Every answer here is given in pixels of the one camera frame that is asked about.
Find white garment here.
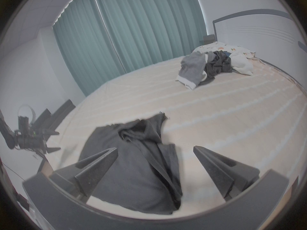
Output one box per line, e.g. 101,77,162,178
230,52,254,76

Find white printed pillow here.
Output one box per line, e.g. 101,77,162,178
192,42,256,58

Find blue-green curtain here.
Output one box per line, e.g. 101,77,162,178
92,0,209,74
52,0,126,96

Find black T-shirt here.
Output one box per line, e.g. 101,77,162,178
78,113,183,215

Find grey and white shorts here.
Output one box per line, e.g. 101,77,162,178
176,52,209,90

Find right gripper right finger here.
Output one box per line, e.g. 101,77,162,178
193,146,260,199

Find bed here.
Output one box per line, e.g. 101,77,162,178
38,9,307,219

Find black garment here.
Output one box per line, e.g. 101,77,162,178
204,50,233,80

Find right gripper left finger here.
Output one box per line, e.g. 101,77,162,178
49,147,118,198

